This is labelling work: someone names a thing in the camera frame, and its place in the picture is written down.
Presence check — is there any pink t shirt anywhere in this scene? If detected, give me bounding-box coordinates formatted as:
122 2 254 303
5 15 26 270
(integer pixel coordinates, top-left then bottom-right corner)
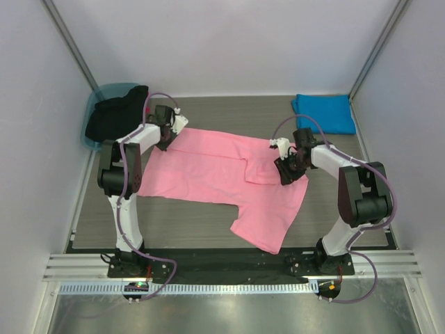
138 129 309 255

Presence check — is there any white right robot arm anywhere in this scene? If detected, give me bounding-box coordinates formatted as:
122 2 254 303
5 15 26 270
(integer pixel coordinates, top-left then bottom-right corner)
270 128 394 276

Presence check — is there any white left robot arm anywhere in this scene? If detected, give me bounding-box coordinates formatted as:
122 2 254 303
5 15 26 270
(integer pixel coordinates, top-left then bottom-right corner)
97 105 188 278

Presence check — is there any red t shirt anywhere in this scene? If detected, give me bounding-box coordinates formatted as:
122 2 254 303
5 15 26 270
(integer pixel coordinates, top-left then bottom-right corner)
143 93 151 114

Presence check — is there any folded blue t shirt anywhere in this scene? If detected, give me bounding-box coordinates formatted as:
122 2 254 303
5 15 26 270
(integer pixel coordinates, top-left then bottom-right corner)
291 94 356 135

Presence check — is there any black t shirt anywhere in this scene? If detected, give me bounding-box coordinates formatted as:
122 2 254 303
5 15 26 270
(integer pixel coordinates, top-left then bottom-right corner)
85 86 149 143

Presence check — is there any teal plastic basket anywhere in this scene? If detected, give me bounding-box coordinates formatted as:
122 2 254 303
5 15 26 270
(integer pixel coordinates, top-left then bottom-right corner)
80 81 135 152

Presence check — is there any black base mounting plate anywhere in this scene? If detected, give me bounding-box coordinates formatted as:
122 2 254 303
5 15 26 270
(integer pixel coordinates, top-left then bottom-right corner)
100 248 355 284

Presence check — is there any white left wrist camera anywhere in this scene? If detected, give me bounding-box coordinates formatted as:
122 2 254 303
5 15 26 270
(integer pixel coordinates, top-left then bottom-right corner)
170 107 188 134

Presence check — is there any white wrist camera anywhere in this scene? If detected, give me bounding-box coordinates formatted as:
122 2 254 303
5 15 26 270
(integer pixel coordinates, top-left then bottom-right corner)
270 138 290 160
170 107 188 134

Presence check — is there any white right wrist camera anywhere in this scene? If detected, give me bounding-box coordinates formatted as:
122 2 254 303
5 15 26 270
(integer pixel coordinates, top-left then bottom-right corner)
270 138 290 160

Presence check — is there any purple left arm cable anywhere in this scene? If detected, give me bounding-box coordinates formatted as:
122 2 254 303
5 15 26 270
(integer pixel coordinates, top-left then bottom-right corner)
118 91 178 302

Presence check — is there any aluminium front rail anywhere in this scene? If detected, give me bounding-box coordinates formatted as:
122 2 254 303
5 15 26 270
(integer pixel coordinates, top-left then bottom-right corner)
43 248 421 285

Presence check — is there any left aluminium corner post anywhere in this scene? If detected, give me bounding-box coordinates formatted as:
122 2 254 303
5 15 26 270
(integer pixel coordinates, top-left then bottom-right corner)
41 0 99 90

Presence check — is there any aluminium corner post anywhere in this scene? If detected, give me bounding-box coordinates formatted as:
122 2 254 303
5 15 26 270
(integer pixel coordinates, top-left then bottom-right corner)
348 0 412 102
41 0 99 90

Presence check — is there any white slotted cable duct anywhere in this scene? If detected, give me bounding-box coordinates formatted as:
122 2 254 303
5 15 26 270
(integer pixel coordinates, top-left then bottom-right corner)
59 280 318 296

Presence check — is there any right aluminium corner post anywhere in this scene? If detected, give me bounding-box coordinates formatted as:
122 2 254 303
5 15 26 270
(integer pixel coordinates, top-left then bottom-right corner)
348 0 412 102

